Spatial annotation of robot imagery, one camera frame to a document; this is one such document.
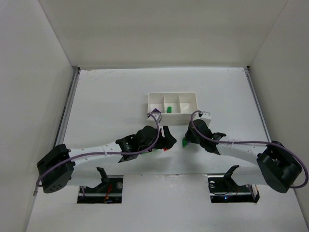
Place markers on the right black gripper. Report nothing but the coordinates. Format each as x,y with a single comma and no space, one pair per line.
190,133

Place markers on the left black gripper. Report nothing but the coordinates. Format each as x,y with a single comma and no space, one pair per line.
165,137

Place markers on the green purple lego assembly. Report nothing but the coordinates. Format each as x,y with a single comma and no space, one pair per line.
185,142

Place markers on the green plate purple brick lego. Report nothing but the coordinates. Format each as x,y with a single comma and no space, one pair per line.
149,151

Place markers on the purple lego brick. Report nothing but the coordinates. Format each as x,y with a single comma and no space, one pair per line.
156,111

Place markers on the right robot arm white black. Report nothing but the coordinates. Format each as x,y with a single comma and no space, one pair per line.
273,164

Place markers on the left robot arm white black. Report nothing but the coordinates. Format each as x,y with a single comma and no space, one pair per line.
62,166

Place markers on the white three-compartment container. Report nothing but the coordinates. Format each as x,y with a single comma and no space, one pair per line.
183,105

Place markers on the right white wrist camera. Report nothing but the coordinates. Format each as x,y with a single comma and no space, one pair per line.
205,116

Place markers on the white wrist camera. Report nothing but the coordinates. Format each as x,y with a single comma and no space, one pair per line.
155,117
205,116

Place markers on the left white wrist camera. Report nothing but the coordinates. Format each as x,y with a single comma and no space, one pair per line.
155,117

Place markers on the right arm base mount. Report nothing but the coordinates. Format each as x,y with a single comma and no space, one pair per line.
223,189

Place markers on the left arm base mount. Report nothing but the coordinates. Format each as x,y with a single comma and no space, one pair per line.
107,191

